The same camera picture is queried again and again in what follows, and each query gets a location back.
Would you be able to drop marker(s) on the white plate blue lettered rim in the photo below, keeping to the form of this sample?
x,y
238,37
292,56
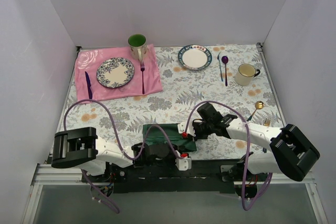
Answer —
x,y
194,57

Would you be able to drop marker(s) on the blue metallic teaspoon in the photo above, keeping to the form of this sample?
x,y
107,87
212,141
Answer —
x,y
220,68

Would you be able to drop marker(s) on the floral patterned tablecloth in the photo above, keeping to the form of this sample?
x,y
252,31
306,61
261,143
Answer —
x,y
123,119

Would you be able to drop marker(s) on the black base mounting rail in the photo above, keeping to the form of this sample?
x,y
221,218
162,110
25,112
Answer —
x,y
205,175

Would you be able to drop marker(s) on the green interior ceramic mug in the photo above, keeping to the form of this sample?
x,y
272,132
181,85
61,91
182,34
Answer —
x,y
138,47

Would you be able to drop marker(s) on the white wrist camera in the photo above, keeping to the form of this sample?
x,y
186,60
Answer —
x,y
183,163
186,130

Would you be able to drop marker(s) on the gold fork teal handle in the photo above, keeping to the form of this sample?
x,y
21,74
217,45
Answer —
x,y
267,122

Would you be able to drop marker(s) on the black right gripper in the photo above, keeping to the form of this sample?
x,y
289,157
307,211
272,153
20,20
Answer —
x,y
196,130

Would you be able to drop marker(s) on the purple metallic fork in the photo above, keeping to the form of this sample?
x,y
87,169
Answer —
x,y
142,70

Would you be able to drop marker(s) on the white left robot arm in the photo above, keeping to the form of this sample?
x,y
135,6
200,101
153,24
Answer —
x,y
84,149

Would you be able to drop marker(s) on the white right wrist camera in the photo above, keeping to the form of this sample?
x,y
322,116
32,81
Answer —
x,y
186,130

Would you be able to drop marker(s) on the purple blue knife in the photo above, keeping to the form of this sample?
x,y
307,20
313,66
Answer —
x,y
88,85

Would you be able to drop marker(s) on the pink cloth placemat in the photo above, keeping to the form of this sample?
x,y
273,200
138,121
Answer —
x,y
90,60

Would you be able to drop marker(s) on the cream enamel mug black handle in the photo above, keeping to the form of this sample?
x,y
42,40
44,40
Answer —
x,y
245,74

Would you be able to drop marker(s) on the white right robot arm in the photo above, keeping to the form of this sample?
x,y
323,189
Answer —
x,y
288,150

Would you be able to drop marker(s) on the gold spoon teal handle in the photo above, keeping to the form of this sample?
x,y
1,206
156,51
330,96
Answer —
x,y
258,106

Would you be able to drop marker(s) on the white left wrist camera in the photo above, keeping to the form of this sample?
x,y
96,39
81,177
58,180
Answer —
x,y
183,163

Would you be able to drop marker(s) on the dark green cloth napkin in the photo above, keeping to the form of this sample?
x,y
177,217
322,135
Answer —
x,y
155,136

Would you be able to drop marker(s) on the silver aluminium frame rail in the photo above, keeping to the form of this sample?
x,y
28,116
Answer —
x,y
47,175

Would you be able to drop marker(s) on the purple metallic spoon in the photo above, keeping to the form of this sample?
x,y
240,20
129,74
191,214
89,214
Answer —
x,y
225,61

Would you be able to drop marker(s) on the blue floral patterned plate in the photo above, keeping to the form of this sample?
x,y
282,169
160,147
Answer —
x,y
115,72

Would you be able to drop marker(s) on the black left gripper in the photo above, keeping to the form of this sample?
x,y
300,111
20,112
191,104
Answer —
x,y
173,149

